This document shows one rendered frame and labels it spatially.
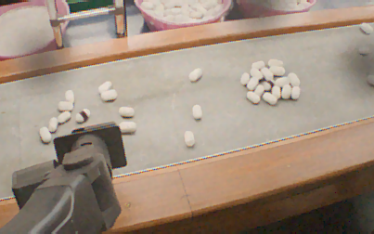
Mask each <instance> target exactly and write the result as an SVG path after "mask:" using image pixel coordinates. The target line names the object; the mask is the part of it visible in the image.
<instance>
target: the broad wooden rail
mask: <svg viewBox="0 0 374 234"><path fill-rule="evenodd" d="M112 182H113V187H114V188H115V191H116V194H117V196H118V201H119V203H120V205H121V207H122V209H123V210H122V212H121V213H120V215H119V216H118V217H117V219H116V220H115V226H113V227H112V228H110V229H108V230H107V231H104V232H102V233H97V234H235V233H238V232H241V231H246V230H248V229H251V228H257V227H260V226H264V225H266V224H269V223H272V222H277V221H279V220H282V219H284V218H287V217H290V216H295V215H300V214H302V213H305V212H308V211H312V210H315V209H317V208H320V207H323V206H325V205H329V204H333V203H335V202H339V201H342V200H345V199H349V198H352V197H354V196H356V195H359V194H362V193H366V192H369V191H371V190H373V189H374V117H372V118H369V119H366V120H361V121H358V122H355V123H348V124H345V125H342V126H336V127H332V128H330V129H327V130H321V131H318V132H315V133H312V134H306V135H303V136H297V137H291V138H288V139H285V140H281V141H278V142H272V143H269V144H265V145H262V146H259V147H252V148H249V149H244V150H241V151H236V152H230V153H227V154H223V155H220V156H216V157H210V158H207V159H204V160H200V161H193V162H187V163H184V164H177V165H173V166H170V167H166V168H161V169H157V170H153V171H146V172H143V173H140V174H133V175H128V176H121V177H118V178H112ZM18 212H19V207H18V204H17V202H16V198H13V199H10V200H3V201H0V228H1V227H2V226H4V225H5V224H6V223H7V222H9V220H11V219H12V218H13V217H14V215H16V214H17V213H18Z"/></svg>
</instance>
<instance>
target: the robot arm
mask: <svg viewBox="0 0 374 234"><path fill-rule="evenodd" d="M53 143H54V149H55V152H56V154H57V157H58V161H57V160H56V159H53V160H50V161H48V162H42V163H37V164H36V165H32V166H29V167H25V168H23V169H19V170H17V171H15V172H13V174H12V178H11V181H12V188H11V189H12V191H13V195H14V197H15V198H16V202H17V204H18V207H19V212H18V213H17V214H16V215H14V217H13V218H12V219H11V220H9V222H7V223H6V224H5V225H4V226H2V227H0V234H97V233H102V232H104V231H107V230H108V229H110V228H112V227H113V226H115V220H116V219H117V217H118V216H119V215H120V213H121V212H122V210H123V209H122V207H121V205H120V203H119V201H118V196H117V194H116V191H115V188H114V187H113V182H112V171H111V169H118V168H122V167H124V166H127V164H128V162H127V159H126V155H125V151H124V147H123V136H122V132H121V128H120V126H119V125H118V124H117V123H116V122H115V121H111V122H107V123H96V124H89V125H88V126H86V127H84V126H82V127H74V128H73V129H72V130H71V134H66V135H63V136H54V140H53Z"/></svg>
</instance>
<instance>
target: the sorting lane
mask: <svg viewBox="0 0 374 234"><path fill-rule="evenodd" d="M368 25H369V26H371V27H372V29H373V32H372V33H366V32H365V31H363V30H361V28H360V26H361V25H360V24H358V25H355V26H352V25H351V26H347V27H340V28H332V29H324V30H316V31H308V32H297V33H288V34H284V35H282V34H280V35H276V36H267V37H263V38H254V39H251V40H249V39H246V40H241V41H233V42H228V43H224V44H215V45H204V46H199V47H194V48H185V49H180V50H176V51H172V52H162V53H158V54H154V55H149V56H144V57H136V58H128V59H123V60H118V61H114V62H110V63H101V64H97V65H93V66H88V67H84V68H80V69H76V70H71V71H60V72H55V73H51V74H48V75H43V76H40V77H32V78H28V79H24V80H20V81H17V82H12V83H4V84H0V201H3V200H10V199H13V198H15V197H14V195H13V191H12V189H11V188H12V181H11V178H12V174H13V172H15V171H17V170H19V169H23V168H25V167H29V166H32V165H36V164H37V163H43V162H48V161H50V160H53V159H56V160H57V161H58V157H57V154H56V152H55V149H54V143H53V140H54V137H55V136H57V137H58V136H63V135H66V134H71V130H72V129H73V128H74V127H82V126H84V127H86V126H88V125H89V124H103V123H107V122H111V121H115V122H116V123H117V124H120V123H121V122H134V123H135V124H136V130H135V131H134V132H132V133H131V132H126V133H123V132H122V136H123V147H124V151H125V155H126V159H127V162H128V164H127V166H124V167H122V168H118V169H111V171H112V178H118V177H121V176H129V175H133V174H140V173H143V172H146V171H153V170H157V169H161V168H166V167H170V166H173V165H177V164H184V163H190V162H193V161H200V160H204V159H207V158H210V157H216V156H220V155H223V154H227V153H230V152H236V151H241V150H245V149H249V148H252V147H259V146H262V145H265V144H269V143H272V142H278V141H281V140H285V139H288V138H291V137H299V136H303V135H306V134H312V133H315V132H318V131H321V130H327V129H330V128H332V127H336V126H342V125H345V124H349V123H355V122H358V121H361V120H366V119H369V118H372V117H374V84H369V83H368V76H369V75H373V76H374V22H373V23H369V24H368ZM360 47H365V48H369V49H370V53H369V54H367V55H364V54H360V53H359V48H360ZM270 59H276V60H280V61H282V62H283V68H284V70H285V72H284V75H273V81H274V82H276V79H281V78H283V77H287V78H288V75H289V74H290V73H295V74H296V76H297V77H298V80H300V85H299V88H300V94H299V97H298V98H297V99H293V98H292V97H289V99H284V98H283V97H282V96H281V93H282V87H281V88H279V89H280V98H279V99H278V100H277V103H276V104H274V105H271V104H270V103H269V102H266V101H265V100H264V98H263V95H264V93H270V94H271V96H272V88H271V90H269V91H264V92H263V93H262V95H261V96H260V97H259V98H260V101H259V102H258V103H253V102H252V101H250V100H249V99H248V98H247V94H248V93H249V91H251V90H249V88H248V87H247V84H246V85H244V84H242V83H241V75H242V74H243V73H244V72H246V73H248V74H249V75H250V79H251V78H252V77H253V76H251V69H252V67H251V66H252V64H253V62H254V63H256V62H259V61H262V62H263V63H264V64H265V66H266V68H267V69H268V70H269V68H270V67H269V64H268V60H270ZM196 69H201V70H202V71H203V74H202V76H201V77H200V78H198V79H197V80H196V82H195V81H190V80H189V78H188V76H189V74H190V73H192V72H193V71H194V70H196ZM250 79H249V81H250ZM107 81H108V82H111V83H112V88H111V89H110V90H116V91H117V93H118V96H117V97H116V98H115V99H110V100H107V101H104V100H103V99H102V98H100V95H101V94H100V92H98V89H99V87H100V86H101V85H103V84H104V83H106V82H107ZM249 81H248V82H249ZM67 90H71V91H72V92H73V93H74V102H73V103H72V104H73V110H71V111H69V113H70V114H71V117H70V119H69V120H68V121H66V122H64V123H58V126H57V129H56V131H54V132H50V131H49V130H48V131H49V133H50V135H51V140H50V141H49V142H47V143H46V142H44V141H43V140H42V137H41V136H40V129H41V128H42V127H44V126H45V127H46V128H47V129H48V124H49V121H50V120H51V118H53V117H55V118H56V119H57V118H58V117H59V115H60V114H61V113H63V112H65V111H67V110H59V109H58V104H59V102H61V101H64V102H66V96H65V94H66V91H67ZM194 105H200V108H201V113H202V115H201V117H200V119H196V118H194V117H193V113H192V108H193V106H194ZM121 107H126V108H132V109H134V112H135V113H134V115H133V116H132V117H126V116H121V115H120V113H119V109H120V108H121ZM82 110H90V116H89V117H88V118H87V119H86V120H85V121H82V122H81V123H79V122H77V121H76V114H77V113H79V112H80V111H82ZM186 131H191V132H192V134H193V137H194V140H195V142H194V144H193V146H187V144H186V143H185V137H184V134H185V132H186Z"/></svg>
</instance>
